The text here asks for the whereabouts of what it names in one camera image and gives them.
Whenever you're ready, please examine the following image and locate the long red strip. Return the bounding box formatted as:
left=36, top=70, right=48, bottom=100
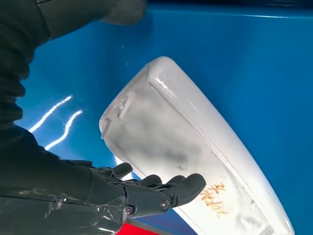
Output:
left=117, top=222, right=163, bottom=235

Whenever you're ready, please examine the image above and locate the clear plastic film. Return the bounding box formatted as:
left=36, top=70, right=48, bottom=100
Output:
left=0, top=188, right=129, bottom=235

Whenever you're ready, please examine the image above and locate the blue metal shelf rack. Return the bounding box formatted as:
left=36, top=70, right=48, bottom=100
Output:
left=14, top=3, right=313, bottom=235

